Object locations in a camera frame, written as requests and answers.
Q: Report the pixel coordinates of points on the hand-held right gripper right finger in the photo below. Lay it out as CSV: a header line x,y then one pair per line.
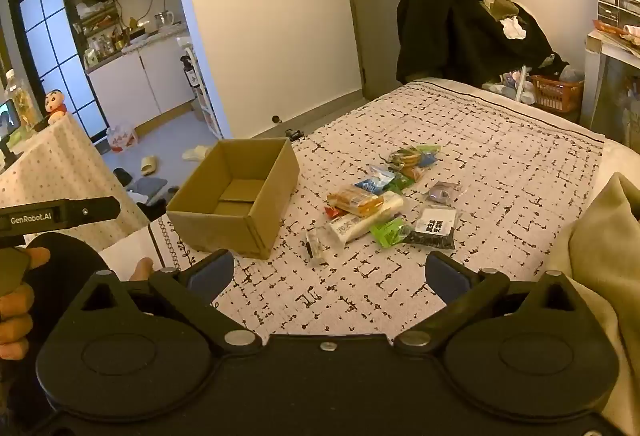
x,y
442,273

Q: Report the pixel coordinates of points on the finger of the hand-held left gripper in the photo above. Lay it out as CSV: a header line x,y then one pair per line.
x,y
95,210

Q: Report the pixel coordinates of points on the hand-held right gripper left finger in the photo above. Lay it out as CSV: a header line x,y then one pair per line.
x,y
215,268

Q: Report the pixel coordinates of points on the brown cardboard box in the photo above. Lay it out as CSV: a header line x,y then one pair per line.
x,y
220,226

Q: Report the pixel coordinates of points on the black seed packet white label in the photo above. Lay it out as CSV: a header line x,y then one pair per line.
x,y
435,228

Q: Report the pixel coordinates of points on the bright green packet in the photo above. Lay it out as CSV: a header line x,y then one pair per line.
x,y
390,231

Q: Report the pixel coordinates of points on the clear packet with dark contents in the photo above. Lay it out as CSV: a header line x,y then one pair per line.
x,y
442,191

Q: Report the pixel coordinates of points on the plain white snack packet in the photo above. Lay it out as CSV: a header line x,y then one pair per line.
x,y
392,203

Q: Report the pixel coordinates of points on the green snack packet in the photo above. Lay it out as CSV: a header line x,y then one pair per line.
x,y
397,184

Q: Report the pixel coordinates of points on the small clear packet black item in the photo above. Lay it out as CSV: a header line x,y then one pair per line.
x,y
315,246

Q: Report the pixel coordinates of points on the clear packet of orange snacks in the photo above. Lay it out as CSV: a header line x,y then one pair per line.
x,y
419,174

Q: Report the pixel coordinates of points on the long white printed packet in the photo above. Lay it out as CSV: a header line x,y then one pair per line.
x,y
345,228

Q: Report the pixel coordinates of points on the orange bread packet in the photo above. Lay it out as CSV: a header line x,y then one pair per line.
x,y
355,202

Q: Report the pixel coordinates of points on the small blue white packet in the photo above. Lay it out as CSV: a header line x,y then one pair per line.
x,y
374,181

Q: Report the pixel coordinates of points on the blue packet with green top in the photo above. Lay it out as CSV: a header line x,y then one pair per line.
x,y
429,159

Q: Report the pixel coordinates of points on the clear cookie packet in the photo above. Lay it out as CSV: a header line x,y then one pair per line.
x,y
405,160

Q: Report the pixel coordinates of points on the person's left hand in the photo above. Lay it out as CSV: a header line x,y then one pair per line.
x,y
15,303

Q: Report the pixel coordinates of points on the black slipper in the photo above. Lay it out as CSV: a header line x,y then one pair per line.
x,y
122,176

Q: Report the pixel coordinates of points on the dotted tablecloth table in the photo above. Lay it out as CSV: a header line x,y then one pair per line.
x,y
55,176

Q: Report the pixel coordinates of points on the grey floor mat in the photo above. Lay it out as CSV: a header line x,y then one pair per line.
x,y
147,186

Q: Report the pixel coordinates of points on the beige slipper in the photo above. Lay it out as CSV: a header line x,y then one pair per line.
x,y
149,165
195,152

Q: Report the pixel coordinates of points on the red white plastic bag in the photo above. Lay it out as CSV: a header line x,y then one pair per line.
x,y
122,136

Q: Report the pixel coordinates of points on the phone on stand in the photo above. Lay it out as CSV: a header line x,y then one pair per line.
x,y
7,124

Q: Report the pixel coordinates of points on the cartoon boy figurine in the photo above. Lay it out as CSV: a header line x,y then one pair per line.
x,y
54,106

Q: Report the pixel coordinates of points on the patterned bedspread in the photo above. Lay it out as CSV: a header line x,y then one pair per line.
x,y
500,176

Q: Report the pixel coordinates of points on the clear plastic bottle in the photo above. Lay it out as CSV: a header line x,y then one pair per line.
x,y
17,96

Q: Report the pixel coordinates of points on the white kitchen counter cabinet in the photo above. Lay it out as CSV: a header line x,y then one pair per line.
x,y
140,86

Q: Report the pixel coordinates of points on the small black floor object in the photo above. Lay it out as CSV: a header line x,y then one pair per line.
x,y
295,134

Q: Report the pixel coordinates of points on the white rolling rack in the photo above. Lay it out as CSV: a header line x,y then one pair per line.
x,y
202,86

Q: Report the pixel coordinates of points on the yellow-green blanket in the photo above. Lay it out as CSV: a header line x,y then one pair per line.
x,y
605,236

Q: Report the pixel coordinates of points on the dark spray bottle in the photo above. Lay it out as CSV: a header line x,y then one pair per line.
x,y
187,69

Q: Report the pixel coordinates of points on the row of bottles and jars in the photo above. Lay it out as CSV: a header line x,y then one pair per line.
x,y
105,41

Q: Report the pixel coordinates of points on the black-framed glass door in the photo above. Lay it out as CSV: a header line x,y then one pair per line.
x,y
50,41

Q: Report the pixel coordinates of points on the pile of shoes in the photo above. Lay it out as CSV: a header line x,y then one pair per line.
x,y
505,86

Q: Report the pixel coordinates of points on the steel kettle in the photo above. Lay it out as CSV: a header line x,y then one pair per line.
x,y
162,20

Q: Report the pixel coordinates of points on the white stick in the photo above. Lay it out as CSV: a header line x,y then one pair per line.
x,y
522,84

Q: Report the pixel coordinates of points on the orange plastic basket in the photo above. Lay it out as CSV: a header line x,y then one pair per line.
x,y
557,92

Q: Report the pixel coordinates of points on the clear plastic bag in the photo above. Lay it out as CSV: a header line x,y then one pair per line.
x,y
571,74

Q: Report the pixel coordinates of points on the black coat pile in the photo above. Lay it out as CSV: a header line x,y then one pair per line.
x,y
465,36

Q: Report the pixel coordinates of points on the white shelf unit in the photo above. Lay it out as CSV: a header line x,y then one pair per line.
x,y
595,81

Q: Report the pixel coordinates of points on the white cloth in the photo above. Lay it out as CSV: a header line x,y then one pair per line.
x,y
515,27

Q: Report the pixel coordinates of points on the grey door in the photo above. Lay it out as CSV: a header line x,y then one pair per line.
x,y
385,16

